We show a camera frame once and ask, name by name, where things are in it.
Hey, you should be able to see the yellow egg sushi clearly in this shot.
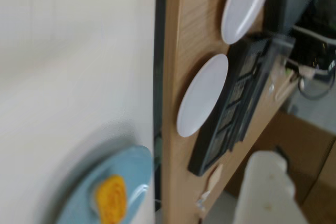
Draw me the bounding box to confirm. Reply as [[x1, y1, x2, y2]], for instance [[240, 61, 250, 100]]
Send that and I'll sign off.
[[94, 174, 127, 224]]

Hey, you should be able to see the black rectangular tray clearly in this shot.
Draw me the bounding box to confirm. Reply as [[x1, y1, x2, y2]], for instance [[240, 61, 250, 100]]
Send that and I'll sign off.
[[187, 34, 296, 177]]

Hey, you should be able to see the wooden side table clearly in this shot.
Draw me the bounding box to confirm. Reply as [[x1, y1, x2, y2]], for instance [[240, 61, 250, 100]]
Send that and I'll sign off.
[[160, 0, 300, 224]]

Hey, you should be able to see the white round plate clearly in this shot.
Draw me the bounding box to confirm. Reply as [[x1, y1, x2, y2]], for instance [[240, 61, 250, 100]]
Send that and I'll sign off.
[[176, 53, 229, 137], [220, 0, 275, 45]]

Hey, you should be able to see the grey looped cable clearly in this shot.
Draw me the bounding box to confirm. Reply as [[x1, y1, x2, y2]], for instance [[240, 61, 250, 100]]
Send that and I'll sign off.
[[298, 61, 336, 101]]

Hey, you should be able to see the brown cardboard box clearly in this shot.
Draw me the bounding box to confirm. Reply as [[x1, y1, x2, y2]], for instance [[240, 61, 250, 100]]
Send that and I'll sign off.
[[223, 111, 336, 224]]

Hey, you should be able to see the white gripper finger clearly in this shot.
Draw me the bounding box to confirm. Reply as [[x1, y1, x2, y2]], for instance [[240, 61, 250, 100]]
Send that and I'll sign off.
[[232, 146, 311, 224]]

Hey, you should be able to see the white cable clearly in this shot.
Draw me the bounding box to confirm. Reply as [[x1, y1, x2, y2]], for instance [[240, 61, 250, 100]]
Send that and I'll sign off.
[[291, 24, 336, 49]]

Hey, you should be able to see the blue round dish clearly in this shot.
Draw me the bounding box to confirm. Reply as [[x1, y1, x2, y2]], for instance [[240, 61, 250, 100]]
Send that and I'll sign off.
[[55, 145, 154, 224]]

